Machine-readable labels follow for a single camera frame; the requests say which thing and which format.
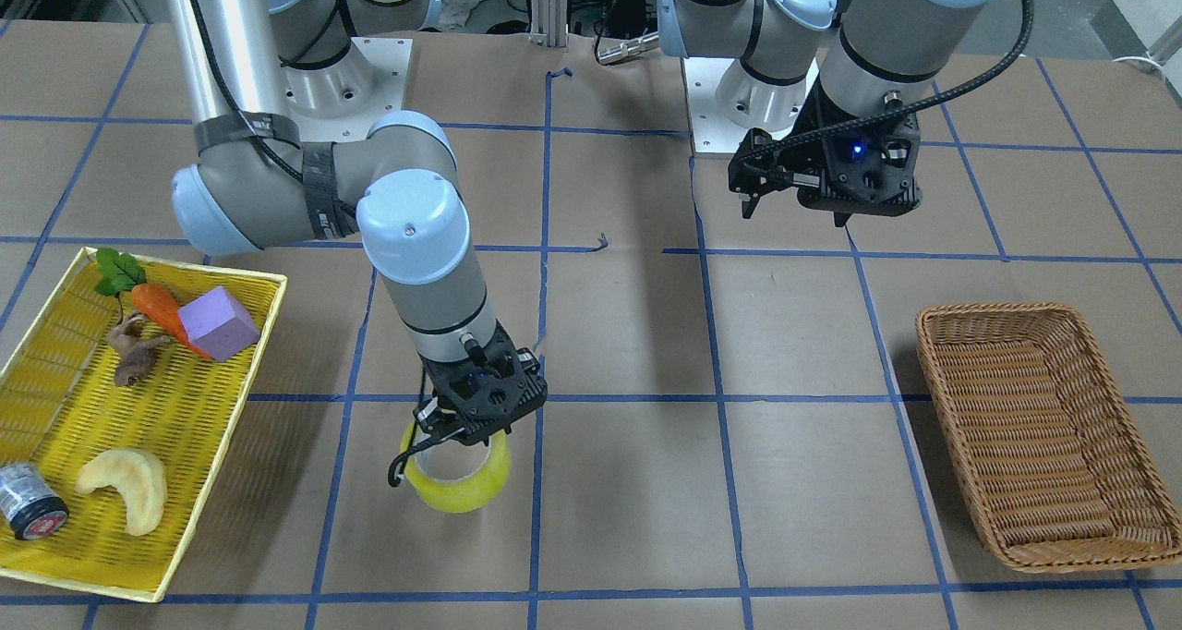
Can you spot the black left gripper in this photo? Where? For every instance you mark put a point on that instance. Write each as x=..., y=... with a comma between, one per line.
x=805, y=152

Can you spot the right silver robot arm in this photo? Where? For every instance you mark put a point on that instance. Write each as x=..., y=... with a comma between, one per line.
x=253, y=68

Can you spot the small black grey can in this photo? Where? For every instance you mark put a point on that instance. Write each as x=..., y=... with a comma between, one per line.
x=30, y=507

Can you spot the pale banana slice toy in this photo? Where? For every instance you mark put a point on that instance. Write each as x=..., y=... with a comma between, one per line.
x=139, y=478

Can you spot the orange toy carrot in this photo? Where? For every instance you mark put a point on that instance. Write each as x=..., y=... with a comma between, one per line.
x=121, y=273

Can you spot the purple foam cube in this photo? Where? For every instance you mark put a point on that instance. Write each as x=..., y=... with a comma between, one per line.
x=218, y=324

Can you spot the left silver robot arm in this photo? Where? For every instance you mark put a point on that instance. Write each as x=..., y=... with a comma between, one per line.
x=829, y=91

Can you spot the brown wicker basket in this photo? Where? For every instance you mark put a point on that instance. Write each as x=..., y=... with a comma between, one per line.
x=1050, y=464

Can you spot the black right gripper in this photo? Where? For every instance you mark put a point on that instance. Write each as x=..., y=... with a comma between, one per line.
x=432, y=417

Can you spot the yellow tape roll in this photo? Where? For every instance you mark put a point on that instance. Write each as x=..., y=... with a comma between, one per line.
x=469, y=492

